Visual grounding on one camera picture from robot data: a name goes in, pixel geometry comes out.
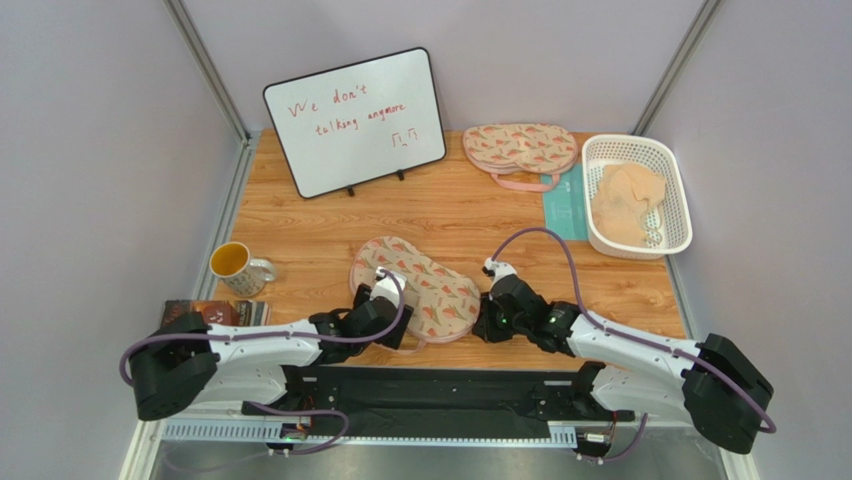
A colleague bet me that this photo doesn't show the whiteboard with red writing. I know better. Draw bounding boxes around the whiteboard with red writing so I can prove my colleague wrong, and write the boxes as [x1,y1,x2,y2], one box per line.
[263,47,447,199]

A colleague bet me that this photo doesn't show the stacked floral laundry bags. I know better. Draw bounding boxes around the stacked floral laundry bags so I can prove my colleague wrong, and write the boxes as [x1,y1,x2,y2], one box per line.
[462,123,579,193]

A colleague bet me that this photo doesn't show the yellow patterned mug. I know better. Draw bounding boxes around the yellow patterned mug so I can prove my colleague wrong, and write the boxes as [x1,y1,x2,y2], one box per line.
[208,241,278,298]

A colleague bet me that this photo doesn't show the teal card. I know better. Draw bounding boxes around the teal card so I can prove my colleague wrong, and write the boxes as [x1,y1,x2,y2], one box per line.
[542,164,588,241]

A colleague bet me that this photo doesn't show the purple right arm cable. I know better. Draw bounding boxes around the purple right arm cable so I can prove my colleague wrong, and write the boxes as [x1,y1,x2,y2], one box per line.
[489,226,778,435]

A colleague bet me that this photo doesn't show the dark book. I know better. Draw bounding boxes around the dark book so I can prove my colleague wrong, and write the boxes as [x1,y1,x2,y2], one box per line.
[161,300,272,327]

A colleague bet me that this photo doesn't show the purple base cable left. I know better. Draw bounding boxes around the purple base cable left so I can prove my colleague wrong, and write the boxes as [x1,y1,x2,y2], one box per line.
[242,399,351,458]

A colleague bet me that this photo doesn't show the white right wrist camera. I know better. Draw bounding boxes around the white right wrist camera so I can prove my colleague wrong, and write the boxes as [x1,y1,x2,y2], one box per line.
[482,258,517,282]

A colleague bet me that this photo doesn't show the beige bras in basket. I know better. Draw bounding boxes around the beige bras in basket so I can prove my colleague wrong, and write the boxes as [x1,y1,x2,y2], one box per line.
[591,163,667,247]

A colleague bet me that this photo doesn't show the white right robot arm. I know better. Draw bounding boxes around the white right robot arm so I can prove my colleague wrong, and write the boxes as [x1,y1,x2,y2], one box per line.
[480,274,774,454]

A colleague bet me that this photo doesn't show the floral mesh laundry bag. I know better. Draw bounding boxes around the floral mesh laundry bag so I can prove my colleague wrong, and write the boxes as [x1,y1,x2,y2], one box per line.
[349,236,481,354]

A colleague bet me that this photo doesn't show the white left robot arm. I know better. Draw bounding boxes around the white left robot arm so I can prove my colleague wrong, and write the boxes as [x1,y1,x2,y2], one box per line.
[120,278,414,421]

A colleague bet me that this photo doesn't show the white plastic basket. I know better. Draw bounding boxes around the white plastic basket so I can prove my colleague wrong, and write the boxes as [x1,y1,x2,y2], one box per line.
[582,134,693,260]

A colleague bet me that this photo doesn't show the aluminium frame rail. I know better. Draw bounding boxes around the aluminium frame rail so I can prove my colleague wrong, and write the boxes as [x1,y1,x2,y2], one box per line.
[136,399,743,449]

